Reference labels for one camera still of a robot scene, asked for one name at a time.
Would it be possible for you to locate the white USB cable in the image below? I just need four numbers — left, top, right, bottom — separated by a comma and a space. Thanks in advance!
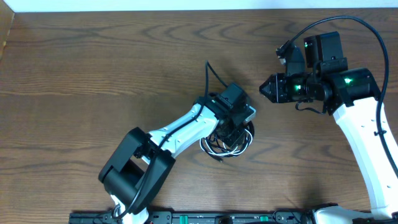
201, 127, 254, 157

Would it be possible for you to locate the black USB cable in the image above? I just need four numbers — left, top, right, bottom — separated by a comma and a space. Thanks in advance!
198, 119, 256, 163

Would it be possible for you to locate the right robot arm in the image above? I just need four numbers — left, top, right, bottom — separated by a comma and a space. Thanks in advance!
259, 32, 397, 223

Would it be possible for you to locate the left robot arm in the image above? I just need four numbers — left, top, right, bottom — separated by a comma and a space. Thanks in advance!
98, 83, 253, 223

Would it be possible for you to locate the cardboard box edge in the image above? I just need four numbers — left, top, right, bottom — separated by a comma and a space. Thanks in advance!
0, 0, 15, 59

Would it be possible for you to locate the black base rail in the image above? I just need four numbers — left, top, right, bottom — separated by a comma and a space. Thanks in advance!
68, 210, 315, 224

